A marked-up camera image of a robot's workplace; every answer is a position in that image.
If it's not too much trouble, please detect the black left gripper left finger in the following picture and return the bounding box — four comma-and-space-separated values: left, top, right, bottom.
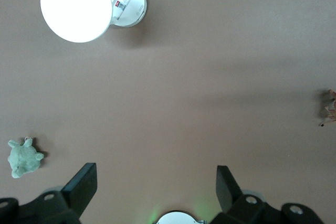
0, 163, 98, 224

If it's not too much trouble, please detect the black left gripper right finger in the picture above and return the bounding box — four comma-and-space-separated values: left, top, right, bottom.
209, 165, 325, 224

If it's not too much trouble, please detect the brown lion statue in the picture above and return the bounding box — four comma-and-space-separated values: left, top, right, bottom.
318, 89, 336, 127

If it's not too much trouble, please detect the green plush turtle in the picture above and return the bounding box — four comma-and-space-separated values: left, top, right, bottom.
7, 137, 45, 179

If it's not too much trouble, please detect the brown table cloth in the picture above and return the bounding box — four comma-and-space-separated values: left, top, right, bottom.
0, 0, 336, 224

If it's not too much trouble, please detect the white round-head desk lamp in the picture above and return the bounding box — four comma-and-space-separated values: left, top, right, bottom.
40, 0, 148, 44

